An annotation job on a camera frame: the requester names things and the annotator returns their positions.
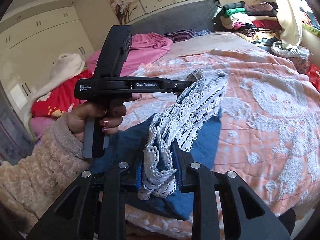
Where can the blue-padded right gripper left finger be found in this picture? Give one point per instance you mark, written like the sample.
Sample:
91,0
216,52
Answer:
139,172

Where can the pink blanket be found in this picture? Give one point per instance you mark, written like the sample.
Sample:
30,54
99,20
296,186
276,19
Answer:
145,48

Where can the cream fleece blanket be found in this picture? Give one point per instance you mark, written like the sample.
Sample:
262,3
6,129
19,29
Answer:
66,67

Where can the white wardrobe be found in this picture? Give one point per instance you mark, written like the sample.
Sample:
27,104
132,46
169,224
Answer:
33,36

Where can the pile of folded clothes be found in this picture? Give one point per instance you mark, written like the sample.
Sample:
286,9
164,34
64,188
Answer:
258,24

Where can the beige fuzzy sleeve forearm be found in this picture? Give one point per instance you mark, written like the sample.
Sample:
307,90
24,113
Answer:
30,187

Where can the peach bear-pattern bedspread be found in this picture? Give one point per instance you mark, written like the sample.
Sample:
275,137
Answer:
270,117

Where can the cream curtain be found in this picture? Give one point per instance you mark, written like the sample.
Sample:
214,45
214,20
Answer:
299,25

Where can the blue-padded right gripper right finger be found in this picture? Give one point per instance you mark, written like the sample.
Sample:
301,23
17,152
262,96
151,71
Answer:
181,161

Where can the grey padded headboard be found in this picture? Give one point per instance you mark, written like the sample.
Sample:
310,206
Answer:
196,16

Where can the blue denim pants with lace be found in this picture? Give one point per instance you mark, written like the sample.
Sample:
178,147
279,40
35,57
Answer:
194,121

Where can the red floral garment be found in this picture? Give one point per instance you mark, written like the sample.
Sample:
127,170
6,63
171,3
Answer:
60,100

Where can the purple striped pillow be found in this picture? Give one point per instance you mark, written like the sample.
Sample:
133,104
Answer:
183,35

